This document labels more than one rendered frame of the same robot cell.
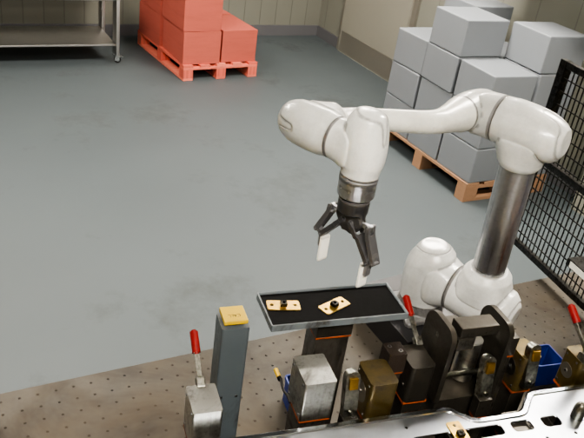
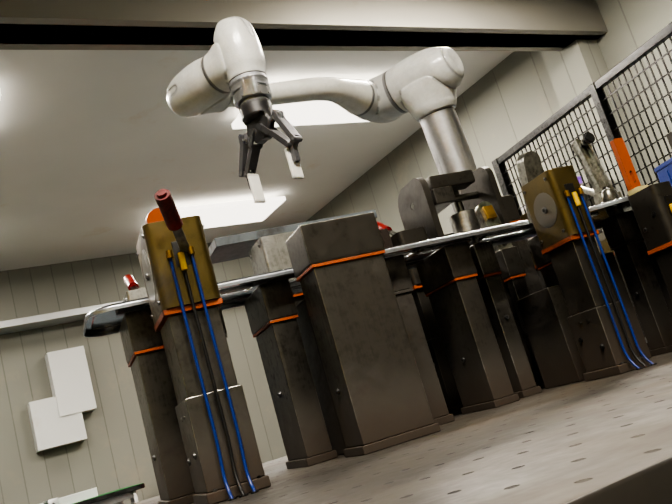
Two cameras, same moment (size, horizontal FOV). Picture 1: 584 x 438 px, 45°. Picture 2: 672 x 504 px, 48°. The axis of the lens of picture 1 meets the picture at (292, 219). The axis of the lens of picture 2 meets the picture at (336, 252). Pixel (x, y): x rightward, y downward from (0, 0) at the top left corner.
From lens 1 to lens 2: 1.47 m
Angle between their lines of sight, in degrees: 41
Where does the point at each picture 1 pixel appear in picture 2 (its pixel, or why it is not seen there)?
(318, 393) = (281, 248)
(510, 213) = (457, 154)
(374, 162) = (249, 47)
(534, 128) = (419, 57)
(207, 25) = not seen: hidden behind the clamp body
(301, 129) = (183, 77)
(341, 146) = (215, 54)
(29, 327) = not seen: outside the picture
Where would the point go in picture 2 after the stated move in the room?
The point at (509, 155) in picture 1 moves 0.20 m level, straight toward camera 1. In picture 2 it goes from (417, 96) to (399, 72)
